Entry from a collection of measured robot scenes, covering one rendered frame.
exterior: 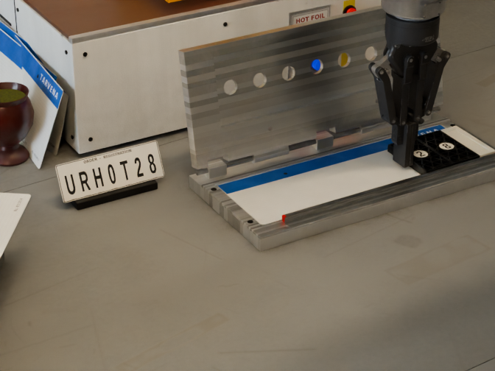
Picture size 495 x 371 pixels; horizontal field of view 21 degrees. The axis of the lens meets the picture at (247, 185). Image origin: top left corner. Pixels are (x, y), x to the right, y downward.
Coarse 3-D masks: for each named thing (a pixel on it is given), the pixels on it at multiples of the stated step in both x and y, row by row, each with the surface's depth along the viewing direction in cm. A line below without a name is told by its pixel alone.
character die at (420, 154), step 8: (392, 144) 202; (416, 144) 202; (424, 144) 202; (392, 152) 201; (416, 152) 199; (424, 152) 199; (432, 152) 199; (416, 160) 197; (424, 160) 197; (432, 160) 198; (440, 160) 197; (448, 160) 197; (416, 168) 196; (424, 168) 196; (432, 168) 195; (440, 168) 195
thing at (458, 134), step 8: (448, 128) 206; (456, 128) 206; (456, 136) 204; (464, 136) 204; (472, 136) 204; (464, 144) 202; (472, 144) 202; (480, 144) 202; (480, 152) 199; (488, 152) 199
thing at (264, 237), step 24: (432, 120) 212; (312, 144) 202; (336, 144) 204; (360, 144) 204; (216, 168) 195; (240, 168) 198; (264, 168) 197; (480, 168) 197; (216, 192) 191; (408, 192) 191; (432, 192) 193; (240, 216) 185; (312, 216) 185; (336, 216) 186; (360, 216) 188; (264, 240) 181; (288, 240) 183
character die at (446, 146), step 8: (424, 136) 204; (432, 136) 205; (440, 136) 204; (448, 136) 204; (432, 144) 202; (440, 144) 202; (448, 144) 202; (456, 144) 202; (440, 152) 200; (448, 152) 199; (456, 152) 200; (464, 152) 199; (472, 152) 199; (456, 160) 197; (464, 160) 197
